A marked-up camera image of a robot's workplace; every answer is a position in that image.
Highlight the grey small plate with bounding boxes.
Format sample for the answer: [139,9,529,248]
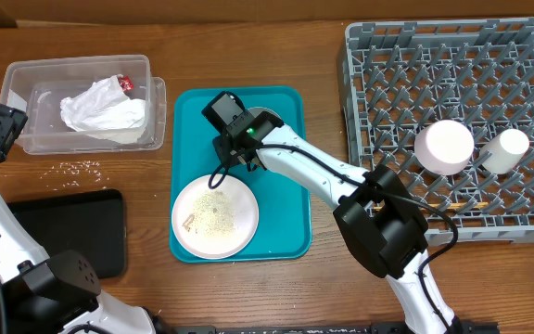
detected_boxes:
[248,107,281,120]

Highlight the white napkin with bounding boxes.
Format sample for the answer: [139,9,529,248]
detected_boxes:
[74,99,146,144]
[60,75,128,131]

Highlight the red wrapper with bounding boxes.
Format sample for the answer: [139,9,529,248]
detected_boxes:
[117,75,134,92]

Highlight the pink bowl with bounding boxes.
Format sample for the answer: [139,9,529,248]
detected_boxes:
[414,120,475,175]

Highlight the pale green cup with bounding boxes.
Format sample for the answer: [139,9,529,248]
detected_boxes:
[479,129,530,174]

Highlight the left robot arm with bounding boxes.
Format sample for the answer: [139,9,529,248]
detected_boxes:
[0,104,171,333]

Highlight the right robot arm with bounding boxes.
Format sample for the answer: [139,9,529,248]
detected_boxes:
[202,91,464,333]

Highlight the clear plastic bin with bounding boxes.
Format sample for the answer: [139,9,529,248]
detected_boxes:
[0,55,167,155]

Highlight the teal serving tray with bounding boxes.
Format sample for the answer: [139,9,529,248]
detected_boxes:
[171,86,312,262]

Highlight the scattered rice grains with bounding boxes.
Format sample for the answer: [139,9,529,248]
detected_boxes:
[38,160,109,192]

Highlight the black plastic tray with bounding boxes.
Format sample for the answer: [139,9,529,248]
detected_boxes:
[8,189,127,278]

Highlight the grey dish rack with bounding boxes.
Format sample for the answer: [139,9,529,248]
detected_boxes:
[338,18,534,243]

